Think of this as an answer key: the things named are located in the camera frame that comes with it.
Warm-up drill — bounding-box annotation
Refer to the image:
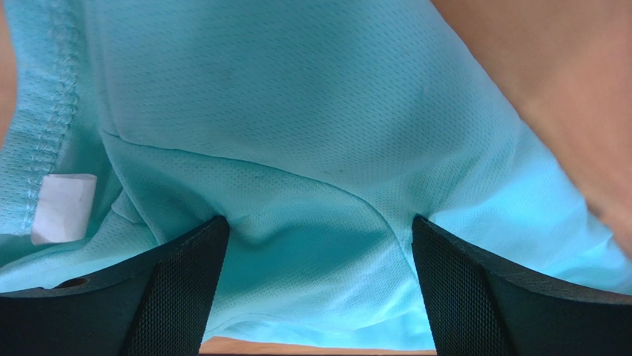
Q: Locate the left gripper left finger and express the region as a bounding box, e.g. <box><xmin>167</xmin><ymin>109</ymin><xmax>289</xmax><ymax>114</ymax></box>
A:
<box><xmin>1</xmin><ymin>217</ymin><xmax>230</xmax><ymax>355</ymax></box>

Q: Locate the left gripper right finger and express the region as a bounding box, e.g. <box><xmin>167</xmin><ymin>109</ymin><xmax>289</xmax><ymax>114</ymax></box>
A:
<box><xmin>412</xmin><ymin>216</ymin><xmax>631</xmax><ymax>355</ymax></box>

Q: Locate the mint green t-shirt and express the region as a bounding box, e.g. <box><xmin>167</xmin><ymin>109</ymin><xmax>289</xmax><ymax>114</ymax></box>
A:
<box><xmin>1</xmin><ymin>1</ymin><xmax>631</xmax><ymax>351</ymax></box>

